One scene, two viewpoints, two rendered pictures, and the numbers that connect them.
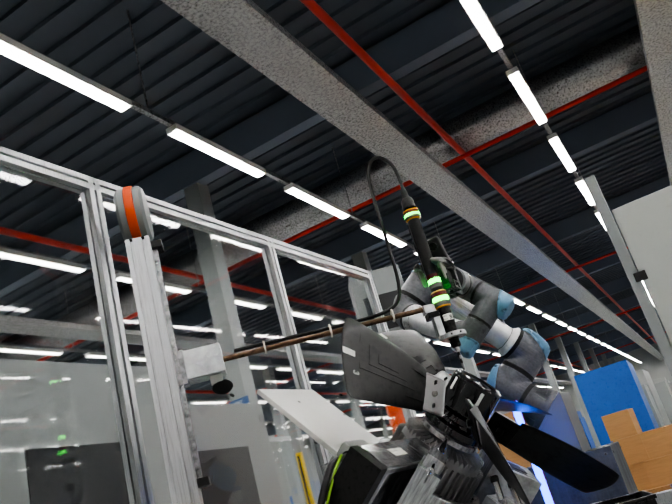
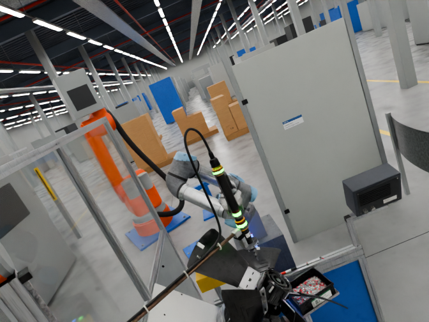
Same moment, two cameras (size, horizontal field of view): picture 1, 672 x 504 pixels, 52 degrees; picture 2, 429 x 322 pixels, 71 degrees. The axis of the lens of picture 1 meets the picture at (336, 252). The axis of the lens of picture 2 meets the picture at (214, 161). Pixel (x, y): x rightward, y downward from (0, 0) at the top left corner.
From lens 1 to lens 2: 1.27 m
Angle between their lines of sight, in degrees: 42
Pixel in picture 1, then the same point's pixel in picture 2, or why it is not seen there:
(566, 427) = (260, 225)
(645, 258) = (246, 92)
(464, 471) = not seen: outside the picture
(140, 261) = (18, 306)
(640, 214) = (244, 69)
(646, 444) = (189, 121)
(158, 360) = not seen: outside the picture
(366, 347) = (240, 311)
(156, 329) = not seen: outside the picture
